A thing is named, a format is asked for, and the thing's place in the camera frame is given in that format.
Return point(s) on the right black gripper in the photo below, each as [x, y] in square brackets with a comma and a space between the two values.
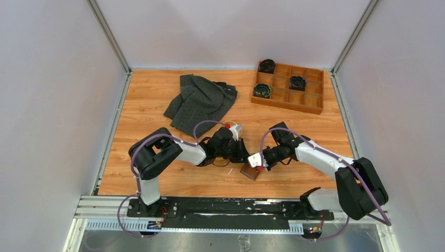
[270, 165]

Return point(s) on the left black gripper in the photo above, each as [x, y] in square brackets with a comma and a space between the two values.
[241, 154]

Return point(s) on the brown leather card holder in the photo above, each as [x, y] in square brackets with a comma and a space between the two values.
[250, 172]

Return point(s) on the oval wooden card tray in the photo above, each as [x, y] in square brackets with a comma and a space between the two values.
[230, 123]

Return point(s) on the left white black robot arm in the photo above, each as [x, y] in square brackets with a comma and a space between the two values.
[153, 154]

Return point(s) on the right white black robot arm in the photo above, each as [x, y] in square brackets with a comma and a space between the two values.
[359, 191]

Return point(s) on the dark green coiled belt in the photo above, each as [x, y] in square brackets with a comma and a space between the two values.
[262, 90]

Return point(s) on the wooden compartment tray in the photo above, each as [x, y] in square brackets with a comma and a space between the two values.
[308, 101]

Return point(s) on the dark grey dotted cloth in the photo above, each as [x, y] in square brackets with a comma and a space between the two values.
[200, 104]

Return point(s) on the black coiled belt middle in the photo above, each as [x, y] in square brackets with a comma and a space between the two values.
[297, 83]

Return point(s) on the black coiled belt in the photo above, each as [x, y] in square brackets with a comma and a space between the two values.
[267, 66]
[297, 83]

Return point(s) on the black coiled belt top left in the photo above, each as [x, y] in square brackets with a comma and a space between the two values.
[267, 66]

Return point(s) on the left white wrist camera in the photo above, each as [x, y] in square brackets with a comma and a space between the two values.
[236, 130]

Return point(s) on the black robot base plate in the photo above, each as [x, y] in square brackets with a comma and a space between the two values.
[255, 222]

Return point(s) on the aluminium frame rail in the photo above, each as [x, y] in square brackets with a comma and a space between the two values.
[178, 211]

